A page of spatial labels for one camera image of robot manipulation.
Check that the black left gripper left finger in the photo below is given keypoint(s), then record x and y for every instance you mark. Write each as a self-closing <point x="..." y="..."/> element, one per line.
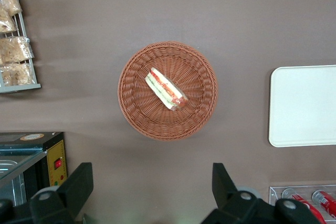
<point x="76" y="182"/>

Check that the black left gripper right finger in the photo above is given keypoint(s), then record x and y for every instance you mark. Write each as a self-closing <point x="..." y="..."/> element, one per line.
<point x="225" y="190"/>

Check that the cream plastic tray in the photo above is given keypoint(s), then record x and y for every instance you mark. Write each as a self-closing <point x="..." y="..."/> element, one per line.
<point x="304" y="106"/>

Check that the black food warmer yellow panel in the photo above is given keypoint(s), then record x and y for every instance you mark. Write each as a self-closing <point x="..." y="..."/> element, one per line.
<point x="56" y="150"/>

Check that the clear acrylic bottle rack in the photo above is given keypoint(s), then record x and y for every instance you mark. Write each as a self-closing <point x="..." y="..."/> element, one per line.
<point x="275" y="193"/>

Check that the red cola bottle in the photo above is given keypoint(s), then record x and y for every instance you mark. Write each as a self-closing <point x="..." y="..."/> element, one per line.
<point x="325" y="200"/>
<point x="302" y="203"/>

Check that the wrapped triangle sandwich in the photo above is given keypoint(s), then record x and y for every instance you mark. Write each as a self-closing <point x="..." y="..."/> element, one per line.
<point x="165" y="90"/>

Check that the round brown wicker basket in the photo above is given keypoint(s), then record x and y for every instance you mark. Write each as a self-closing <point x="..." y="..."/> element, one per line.
<point x="191" y="77"/>

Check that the clear bag of crackers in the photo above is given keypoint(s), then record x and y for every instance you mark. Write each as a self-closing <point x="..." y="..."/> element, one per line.
<point x="15" y="49"/>
<point x="17" y="74"/>
<point x="10" y="1"/>
<point x="5" y="23"/>

